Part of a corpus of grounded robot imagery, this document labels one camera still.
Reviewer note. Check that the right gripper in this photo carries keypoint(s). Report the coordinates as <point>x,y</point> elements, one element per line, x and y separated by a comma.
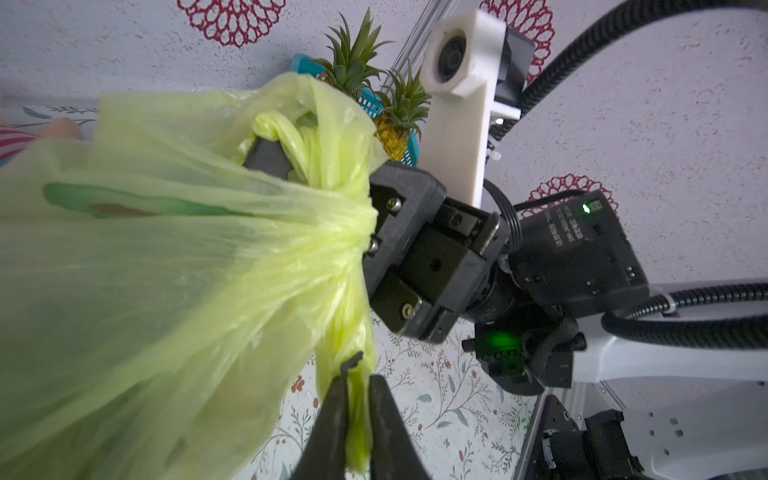
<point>431,257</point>

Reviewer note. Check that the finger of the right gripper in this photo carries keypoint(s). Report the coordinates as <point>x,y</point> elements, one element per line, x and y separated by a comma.
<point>270,158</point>

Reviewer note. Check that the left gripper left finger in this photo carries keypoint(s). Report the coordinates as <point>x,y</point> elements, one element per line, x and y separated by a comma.
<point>324,456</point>

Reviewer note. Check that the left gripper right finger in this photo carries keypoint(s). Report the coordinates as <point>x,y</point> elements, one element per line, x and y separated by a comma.
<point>393,455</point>

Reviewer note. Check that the green avocado plastic bag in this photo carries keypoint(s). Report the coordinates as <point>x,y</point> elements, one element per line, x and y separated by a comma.
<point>158,299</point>

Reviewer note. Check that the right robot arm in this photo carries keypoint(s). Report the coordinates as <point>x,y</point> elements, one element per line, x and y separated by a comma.
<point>557,300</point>

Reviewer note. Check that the back pineapple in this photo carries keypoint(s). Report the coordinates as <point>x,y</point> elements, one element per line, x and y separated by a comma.
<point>350,69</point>

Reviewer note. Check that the pineapple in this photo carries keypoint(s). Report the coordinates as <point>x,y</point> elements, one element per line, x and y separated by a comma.
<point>350,69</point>
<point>405,104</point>

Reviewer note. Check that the right pineapple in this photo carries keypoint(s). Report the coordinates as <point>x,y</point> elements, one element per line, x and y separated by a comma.
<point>405,104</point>

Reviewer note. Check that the teal plastic basket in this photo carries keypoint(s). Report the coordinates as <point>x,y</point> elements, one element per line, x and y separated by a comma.
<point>367,99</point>

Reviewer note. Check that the pink plush doll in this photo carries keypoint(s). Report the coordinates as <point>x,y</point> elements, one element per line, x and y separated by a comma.
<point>15,140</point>

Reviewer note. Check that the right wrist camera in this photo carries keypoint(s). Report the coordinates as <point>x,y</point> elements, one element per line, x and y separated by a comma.
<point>474,69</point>

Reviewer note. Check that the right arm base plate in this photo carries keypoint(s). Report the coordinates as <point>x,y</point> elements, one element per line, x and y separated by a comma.
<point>559,449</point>

